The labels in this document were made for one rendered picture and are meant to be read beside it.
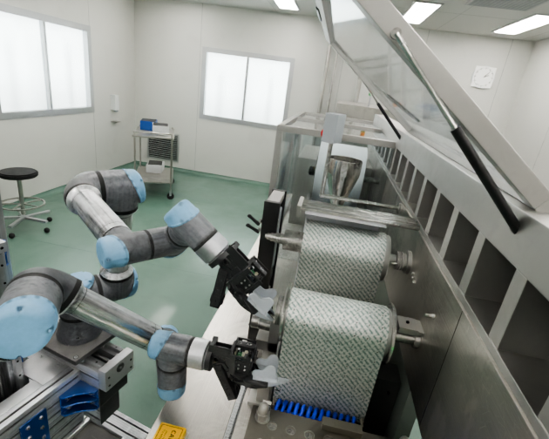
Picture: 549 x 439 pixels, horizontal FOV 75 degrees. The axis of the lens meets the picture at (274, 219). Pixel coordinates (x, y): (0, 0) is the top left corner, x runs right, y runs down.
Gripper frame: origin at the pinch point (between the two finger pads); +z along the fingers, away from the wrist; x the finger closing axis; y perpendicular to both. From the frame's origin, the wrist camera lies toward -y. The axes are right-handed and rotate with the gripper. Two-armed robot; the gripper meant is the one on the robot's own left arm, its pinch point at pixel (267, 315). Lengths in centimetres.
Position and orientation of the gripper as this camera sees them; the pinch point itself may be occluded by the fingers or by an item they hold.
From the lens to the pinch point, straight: 93.3
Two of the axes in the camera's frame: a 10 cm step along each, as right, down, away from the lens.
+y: 7.3, -6.0, -3.5
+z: 6.7, 7.3, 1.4
